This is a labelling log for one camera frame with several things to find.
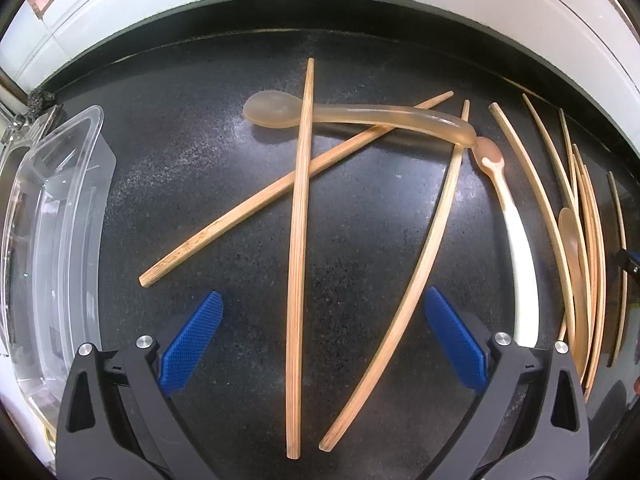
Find wooden chopstick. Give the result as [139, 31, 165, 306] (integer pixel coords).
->
[138, 91, 455, 289]
[521, 93, 598, 361]
[318, 100, 472, 453]
[285, 57, 316, 460]
[571, 143, 607, 402]
[557, 108, 601, 381]
[488, 102, 577, 343]

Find metal sink rack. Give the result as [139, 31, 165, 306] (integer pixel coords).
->
[10, 105, 63, 146]

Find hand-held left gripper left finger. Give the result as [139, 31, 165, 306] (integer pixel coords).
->
[55, 290, 224, 480]

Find clear plastic container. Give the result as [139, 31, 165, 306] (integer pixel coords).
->
[0, 105, 117, 411]

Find large translucent spoon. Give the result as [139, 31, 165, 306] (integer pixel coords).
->
[242, 90, 478, 150]

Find black scouring sponge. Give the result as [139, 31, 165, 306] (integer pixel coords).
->
[27, 89, 53, 116]

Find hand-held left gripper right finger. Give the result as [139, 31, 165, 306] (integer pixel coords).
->
[424, 286, 591, 480]

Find white handled baby spoon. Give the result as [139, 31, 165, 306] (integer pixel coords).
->
[472, 136, 541, 348]

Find wooden spoon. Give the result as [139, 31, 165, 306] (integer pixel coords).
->
[556, 207, 588, 381]

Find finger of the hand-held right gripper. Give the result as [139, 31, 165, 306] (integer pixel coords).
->
[615, 247, 640, 276]

